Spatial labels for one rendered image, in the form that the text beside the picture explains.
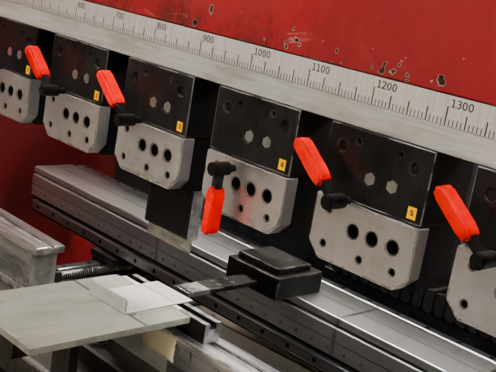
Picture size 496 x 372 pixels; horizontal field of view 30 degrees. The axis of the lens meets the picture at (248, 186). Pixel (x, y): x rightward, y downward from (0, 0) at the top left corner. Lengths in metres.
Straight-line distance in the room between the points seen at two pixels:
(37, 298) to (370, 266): 0.50
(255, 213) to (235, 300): 0.47
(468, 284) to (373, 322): 0.51
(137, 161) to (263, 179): 0.26
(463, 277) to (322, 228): 0.20
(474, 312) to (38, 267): 0.89
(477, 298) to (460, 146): 0.16
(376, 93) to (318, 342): 0.57
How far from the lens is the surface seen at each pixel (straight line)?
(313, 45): 1.12
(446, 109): 1.00
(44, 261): 1.67
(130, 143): 1.37
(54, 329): 1.25
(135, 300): 1.37
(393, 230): 1.04
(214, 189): 1.19
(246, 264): 1.53
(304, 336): 1.54
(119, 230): 1.88
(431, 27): 1.02
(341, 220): 1.09
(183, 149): 1.28
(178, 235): 1.35
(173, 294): 1.41
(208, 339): 1.34
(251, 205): 1.19
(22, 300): 1.33
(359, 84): 1.07
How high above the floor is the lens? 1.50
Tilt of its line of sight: 14 degrees down
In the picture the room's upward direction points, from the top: 10 degrees clockwise
